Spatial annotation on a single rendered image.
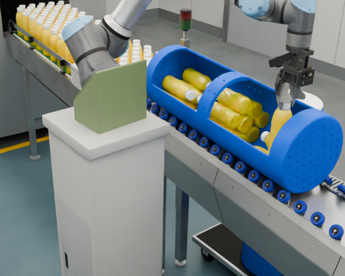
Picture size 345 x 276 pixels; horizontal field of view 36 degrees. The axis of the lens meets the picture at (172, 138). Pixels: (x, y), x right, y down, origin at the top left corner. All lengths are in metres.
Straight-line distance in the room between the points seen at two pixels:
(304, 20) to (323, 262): 0.73
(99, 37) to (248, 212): 0.80
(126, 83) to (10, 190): 2.08
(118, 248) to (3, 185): 1.92
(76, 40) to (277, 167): 0.77
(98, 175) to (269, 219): 0.60
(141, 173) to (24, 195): 1.86
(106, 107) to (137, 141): 0.15
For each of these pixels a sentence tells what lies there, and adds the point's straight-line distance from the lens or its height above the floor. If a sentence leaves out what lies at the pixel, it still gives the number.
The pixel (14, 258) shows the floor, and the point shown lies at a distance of 3.10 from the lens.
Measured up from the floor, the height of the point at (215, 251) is 0.15.
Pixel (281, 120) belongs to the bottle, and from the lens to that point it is 1.75.
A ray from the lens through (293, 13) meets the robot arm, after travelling 1.63.
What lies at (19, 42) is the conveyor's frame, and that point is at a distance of 3.66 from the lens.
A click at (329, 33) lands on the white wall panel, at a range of 5.78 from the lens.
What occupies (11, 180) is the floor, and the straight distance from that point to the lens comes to 3.79.
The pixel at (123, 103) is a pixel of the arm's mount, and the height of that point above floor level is 1.23.
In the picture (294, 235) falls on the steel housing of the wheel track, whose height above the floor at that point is 0.87.
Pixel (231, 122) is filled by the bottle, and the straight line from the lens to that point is 1.99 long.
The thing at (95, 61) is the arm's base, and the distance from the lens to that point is 1.74.
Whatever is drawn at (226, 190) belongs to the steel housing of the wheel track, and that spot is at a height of 0.86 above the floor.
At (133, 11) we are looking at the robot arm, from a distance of 1.86.
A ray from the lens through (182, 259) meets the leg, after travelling 2.93.
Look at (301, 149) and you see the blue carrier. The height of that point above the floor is 1.14.
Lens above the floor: 1.92
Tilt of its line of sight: 27 degrees down
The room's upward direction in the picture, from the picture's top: 1 degrees clockwise
